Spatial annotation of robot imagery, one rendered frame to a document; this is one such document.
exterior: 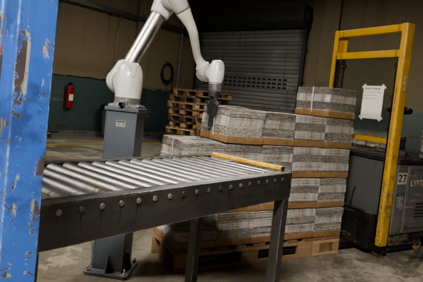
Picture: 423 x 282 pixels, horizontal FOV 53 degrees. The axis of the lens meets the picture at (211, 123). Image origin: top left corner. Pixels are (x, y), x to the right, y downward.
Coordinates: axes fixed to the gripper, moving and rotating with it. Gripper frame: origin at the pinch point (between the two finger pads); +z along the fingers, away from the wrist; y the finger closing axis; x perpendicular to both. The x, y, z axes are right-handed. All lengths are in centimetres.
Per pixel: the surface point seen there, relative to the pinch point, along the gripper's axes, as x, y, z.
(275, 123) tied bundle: -41.6, -17.5, -4.3
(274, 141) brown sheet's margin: -42.7, -18.2, 8.8
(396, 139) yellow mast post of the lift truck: -147, -37, -3
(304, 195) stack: -77, -19, 46
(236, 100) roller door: -465, 674, -36
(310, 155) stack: -77, -18, 16
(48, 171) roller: 118, -98, 19
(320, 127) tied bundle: -84, -18, -5
